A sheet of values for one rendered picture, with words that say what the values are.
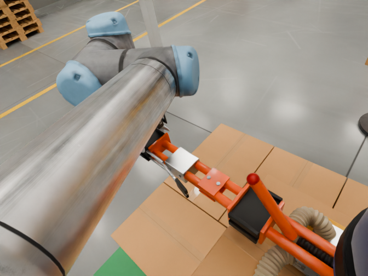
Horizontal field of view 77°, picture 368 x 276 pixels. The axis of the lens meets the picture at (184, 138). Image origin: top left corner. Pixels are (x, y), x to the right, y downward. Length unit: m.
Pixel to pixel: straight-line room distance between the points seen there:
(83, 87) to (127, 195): 1.78
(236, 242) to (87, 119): 0.52
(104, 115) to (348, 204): 1.31
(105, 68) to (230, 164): 1.14
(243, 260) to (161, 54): 0.49
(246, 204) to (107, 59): 0.38
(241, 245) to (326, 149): 1.80
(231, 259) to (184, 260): 0.58
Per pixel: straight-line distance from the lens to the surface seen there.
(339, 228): 0.68
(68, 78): 0.39
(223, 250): 0.64
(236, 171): 1.39
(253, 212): 0.52
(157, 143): 0.65
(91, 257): 2.00
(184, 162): 0.60
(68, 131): 0.18
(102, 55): 0.40
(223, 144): 1.52
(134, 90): 0.24
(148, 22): 3.37
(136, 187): 2.12
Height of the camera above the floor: 1.68
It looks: 45 degrees down
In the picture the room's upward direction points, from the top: 13 degrees counter-clockwise
